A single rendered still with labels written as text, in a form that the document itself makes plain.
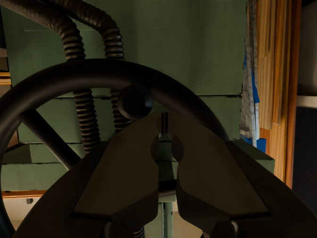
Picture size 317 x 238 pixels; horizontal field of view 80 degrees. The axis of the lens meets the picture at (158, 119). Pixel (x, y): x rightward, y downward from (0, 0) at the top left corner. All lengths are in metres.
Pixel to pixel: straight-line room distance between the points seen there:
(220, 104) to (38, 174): 0.39
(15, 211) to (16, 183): 3.45
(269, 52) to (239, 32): 1.33
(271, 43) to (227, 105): 1.37
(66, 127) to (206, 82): 0.28
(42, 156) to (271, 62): 1.59
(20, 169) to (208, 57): 0.43
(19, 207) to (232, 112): 3.71
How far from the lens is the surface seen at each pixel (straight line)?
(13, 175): 0.50
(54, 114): 0.42
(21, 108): 0.22
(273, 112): 1.75
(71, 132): 0.41
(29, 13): 0.31
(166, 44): 0.37
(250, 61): 1.25
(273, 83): 1.73
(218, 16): 0.40
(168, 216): 0.88
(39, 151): 0.45
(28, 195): 3.05
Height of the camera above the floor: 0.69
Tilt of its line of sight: 9 degrees up
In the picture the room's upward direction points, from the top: 179 degrees clockwise
